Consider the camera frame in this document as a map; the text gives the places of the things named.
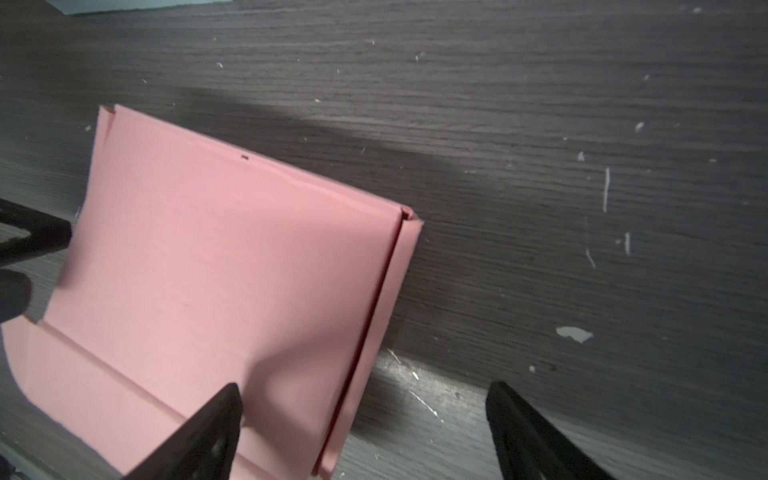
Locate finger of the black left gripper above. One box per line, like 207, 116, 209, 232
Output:
0, 269, 32, 323
1, 199, 72, 267

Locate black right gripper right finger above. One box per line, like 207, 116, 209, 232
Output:
485, 380, 614, 480

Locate pink paper boxes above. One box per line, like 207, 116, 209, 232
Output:
2, 105, 422, 479

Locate light blue paper box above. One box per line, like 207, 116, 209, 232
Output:
47, 0, 229, 15

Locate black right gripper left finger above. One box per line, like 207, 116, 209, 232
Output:
124, 383, 243, 480

